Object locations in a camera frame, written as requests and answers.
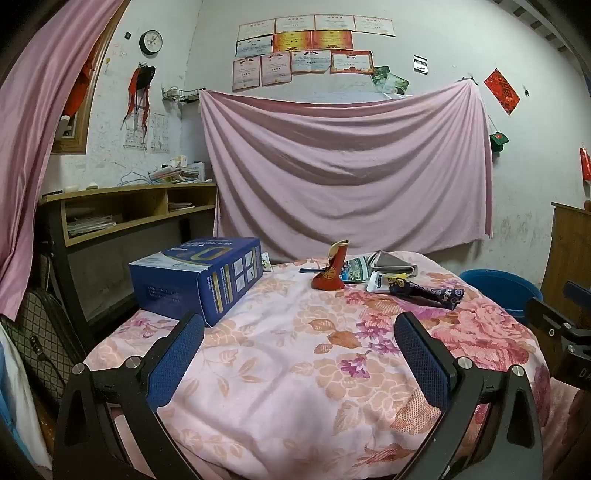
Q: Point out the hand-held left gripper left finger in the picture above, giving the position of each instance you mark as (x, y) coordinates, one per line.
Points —
(175, 360)

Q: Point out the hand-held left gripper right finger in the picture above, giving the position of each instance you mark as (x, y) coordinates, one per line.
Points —
(422, 355)

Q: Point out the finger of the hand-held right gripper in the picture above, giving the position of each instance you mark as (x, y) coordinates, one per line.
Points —
(579, 291)
(549, 318)

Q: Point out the blue plastic bucket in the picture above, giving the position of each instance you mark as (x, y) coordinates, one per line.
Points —
(503, 290)

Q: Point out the dark purple snack wrapper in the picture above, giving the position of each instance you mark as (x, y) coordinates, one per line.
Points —
(425, 293)

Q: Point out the white packet with yellow print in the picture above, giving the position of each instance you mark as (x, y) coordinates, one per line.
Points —
(381, 282)

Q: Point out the red paper cup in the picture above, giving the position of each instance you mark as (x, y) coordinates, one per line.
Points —
(328, 277)

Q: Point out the wooden cabinet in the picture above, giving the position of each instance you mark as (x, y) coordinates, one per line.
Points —
(568, 249)

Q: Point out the blue cardboard box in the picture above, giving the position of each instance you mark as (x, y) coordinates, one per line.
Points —
(184, 277)

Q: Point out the grey pouch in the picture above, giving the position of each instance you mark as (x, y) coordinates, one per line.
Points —
(392, 264)

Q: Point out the pink floral blanket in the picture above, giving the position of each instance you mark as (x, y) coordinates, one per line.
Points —
(300, 369)

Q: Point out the red hanging ornament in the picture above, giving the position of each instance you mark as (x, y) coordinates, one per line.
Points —
(586, 164)

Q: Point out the small white printed packet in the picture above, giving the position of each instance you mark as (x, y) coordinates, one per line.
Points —
(266, 263)

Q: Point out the checked brown bag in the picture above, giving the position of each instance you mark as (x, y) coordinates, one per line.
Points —
(44, 337)

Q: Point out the dark blue pen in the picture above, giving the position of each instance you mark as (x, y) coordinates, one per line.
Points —
(311, 270)

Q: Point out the small pile of shelf papers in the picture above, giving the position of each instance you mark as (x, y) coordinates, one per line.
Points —
(180, 206)

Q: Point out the large pile of shelf papers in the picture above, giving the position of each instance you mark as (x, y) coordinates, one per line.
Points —
(90, 226)

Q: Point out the green cap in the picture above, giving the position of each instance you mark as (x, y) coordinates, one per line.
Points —
(498, 142)

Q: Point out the wooden desk shelf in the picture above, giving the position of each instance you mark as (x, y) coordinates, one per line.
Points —
(115, 191)

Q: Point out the stack of books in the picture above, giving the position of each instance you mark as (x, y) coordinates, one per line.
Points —
(180, 174)

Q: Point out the white tissue box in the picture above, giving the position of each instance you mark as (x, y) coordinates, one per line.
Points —
(178, 161)

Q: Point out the pink window curtain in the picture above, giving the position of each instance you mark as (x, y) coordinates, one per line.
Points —
(37, 138)

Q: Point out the green photo print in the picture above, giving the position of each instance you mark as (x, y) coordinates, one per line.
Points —
(398, 85)
(379, 76)

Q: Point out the red cloth in window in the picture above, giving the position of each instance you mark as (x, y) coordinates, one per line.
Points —
(81, 87)

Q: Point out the pink sheet hung on wall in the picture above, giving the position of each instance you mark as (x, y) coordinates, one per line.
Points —
(346, 175)

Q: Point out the red paper wall decoration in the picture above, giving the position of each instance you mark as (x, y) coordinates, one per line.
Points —
(502, 91)

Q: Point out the paper wall calendar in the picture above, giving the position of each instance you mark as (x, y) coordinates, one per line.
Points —
(159, 136)

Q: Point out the wooden window frame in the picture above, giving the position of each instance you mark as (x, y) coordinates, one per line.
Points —
(69, 146)

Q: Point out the red tassel wall ornament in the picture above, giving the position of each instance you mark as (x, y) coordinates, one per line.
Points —
(138, 90)

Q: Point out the small silver wall picture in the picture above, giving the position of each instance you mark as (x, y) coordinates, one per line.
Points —
(421, 64)

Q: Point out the round black wall clock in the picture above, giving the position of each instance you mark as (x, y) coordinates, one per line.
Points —
(151, 41)

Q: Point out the group of wall certificates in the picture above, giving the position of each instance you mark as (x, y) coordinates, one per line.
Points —
(314, 50)

